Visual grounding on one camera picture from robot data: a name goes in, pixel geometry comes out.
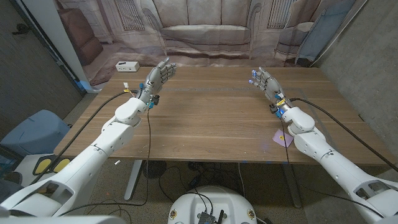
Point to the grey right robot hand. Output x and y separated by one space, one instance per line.
272 87

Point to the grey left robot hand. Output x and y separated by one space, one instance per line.
155 79

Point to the purple sticker with yellow dot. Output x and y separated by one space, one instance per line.
280 140

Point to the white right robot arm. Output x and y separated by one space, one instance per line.
339 168

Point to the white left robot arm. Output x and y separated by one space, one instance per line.
87 161

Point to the white power box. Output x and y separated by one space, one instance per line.
127 66

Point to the printed sofa room backdrop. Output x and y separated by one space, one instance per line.
205 31

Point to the blue tape strip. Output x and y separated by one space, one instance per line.
83 85

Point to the round black floor fan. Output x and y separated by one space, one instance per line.
160 169

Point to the grey table leg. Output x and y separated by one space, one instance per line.
292 186

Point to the white table leg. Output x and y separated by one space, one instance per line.
133 180

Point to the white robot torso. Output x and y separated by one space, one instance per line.
217 199

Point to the blue padded chair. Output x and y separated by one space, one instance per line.
34 133

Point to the black yellow foot pedal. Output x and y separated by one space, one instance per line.
43 165

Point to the black antenna module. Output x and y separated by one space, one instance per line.
206 217

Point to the person leg in jeans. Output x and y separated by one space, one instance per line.
7 189

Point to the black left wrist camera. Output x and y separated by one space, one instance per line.
155 99

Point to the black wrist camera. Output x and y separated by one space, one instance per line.
273 109
155 99

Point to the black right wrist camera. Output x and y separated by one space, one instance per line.
273 109

